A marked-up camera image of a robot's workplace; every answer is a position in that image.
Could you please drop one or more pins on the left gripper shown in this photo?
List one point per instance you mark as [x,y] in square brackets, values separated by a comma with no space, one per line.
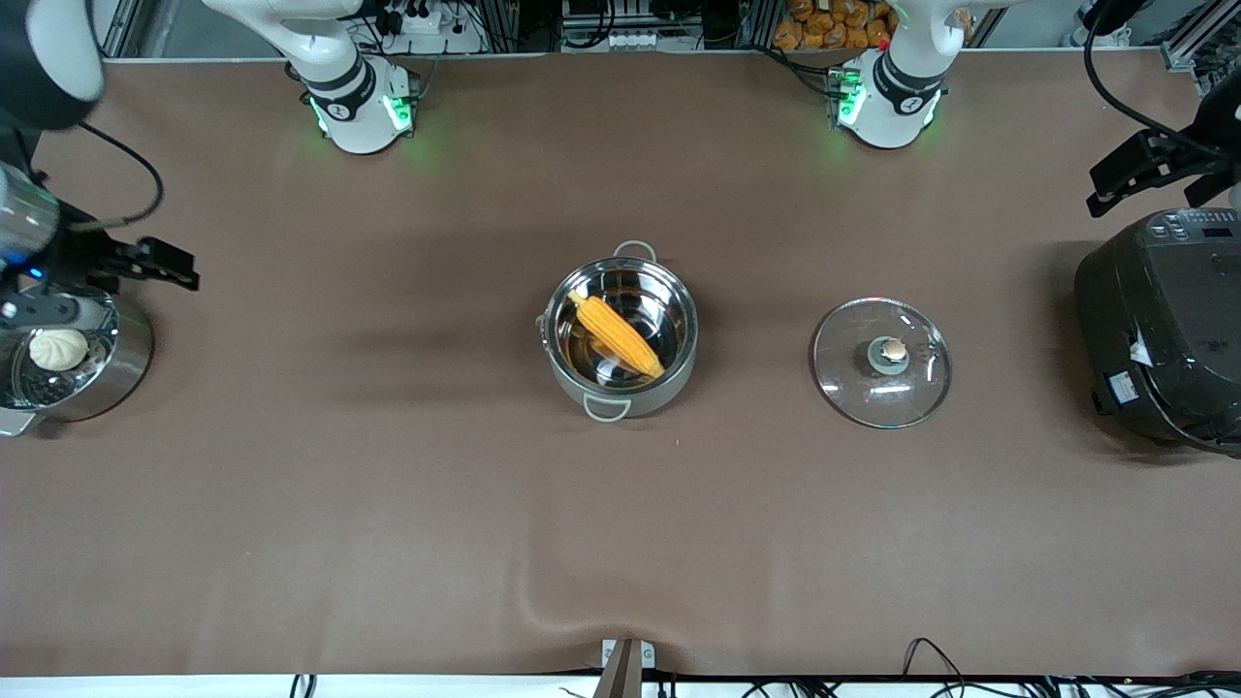
[1205,147]

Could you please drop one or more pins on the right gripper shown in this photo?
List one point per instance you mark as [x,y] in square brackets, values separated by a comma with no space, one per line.
[79,257]

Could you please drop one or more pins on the glass pot lid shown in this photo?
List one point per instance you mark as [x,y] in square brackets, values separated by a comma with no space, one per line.
[882,378]

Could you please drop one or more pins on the yellow corn cob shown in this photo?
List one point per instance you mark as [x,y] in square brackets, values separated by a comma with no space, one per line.
[620,334]

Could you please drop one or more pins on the grey steel cooking pot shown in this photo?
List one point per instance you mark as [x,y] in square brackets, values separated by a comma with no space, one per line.
[620,397]

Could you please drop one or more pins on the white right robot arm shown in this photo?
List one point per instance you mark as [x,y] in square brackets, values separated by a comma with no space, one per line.
[349,97]

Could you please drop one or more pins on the shiny steel steamer pot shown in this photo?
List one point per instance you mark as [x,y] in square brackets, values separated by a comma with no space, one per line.
[126,364]

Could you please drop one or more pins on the white steamed bun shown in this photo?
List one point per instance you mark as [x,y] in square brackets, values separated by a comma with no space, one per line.
[58,349]

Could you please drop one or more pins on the black electric rice cooker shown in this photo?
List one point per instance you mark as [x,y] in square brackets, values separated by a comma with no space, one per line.
[1163,330]

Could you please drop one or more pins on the crate of orange toy food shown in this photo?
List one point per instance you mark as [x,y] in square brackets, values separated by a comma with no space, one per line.
[834,24]

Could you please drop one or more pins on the brown table cloth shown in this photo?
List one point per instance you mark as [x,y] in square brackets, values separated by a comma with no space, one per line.
[388,533]

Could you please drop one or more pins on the white power strip with plugs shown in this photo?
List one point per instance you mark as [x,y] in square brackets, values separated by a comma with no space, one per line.
[427,24]

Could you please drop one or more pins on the metal table edge clamp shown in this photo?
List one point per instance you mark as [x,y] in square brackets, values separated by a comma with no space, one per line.
[625,664]

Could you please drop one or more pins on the aluminium frame rail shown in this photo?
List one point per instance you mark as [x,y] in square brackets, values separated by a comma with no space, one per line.
[1202,34]
[126,29]

